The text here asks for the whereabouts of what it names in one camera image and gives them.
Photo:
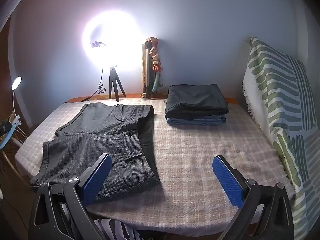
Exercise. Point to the black and white striped cloth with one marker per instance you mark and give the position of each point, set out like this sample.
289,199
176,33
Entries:
117,230

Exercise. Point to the bundle of cloth and poles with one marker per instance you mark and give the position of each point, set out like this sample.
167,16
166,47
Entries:
152,67

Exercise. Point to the folded black pants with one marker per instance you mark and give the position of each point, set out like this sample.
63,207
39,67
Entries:
196,100

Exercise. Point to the white clip lamp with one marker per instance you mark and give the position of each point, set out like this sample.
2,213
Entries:
15,100

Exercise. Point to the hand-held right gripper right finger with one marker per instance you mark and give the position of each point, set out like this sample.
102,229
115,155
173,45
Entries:
226,180

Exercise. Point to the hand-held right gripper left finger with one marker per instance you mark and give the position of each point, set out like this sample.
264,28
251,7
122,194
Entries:
97,177

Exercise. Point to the folded blue pants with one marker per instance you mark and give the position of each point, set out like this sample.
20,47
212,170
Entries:
195,120

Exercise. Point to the checked bed sheet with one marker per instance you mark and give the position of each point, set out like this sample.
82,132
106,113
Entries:
195,160

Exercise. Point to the green striped white blanket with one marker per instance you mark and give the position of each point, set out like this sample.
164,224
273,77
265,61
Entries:
280,120

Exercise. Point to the grey checked pants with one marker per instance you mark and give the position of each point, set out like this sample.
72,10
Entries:
100,140

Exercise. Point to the black tripod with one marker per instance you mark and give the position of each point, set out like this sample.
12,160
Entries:
115,83

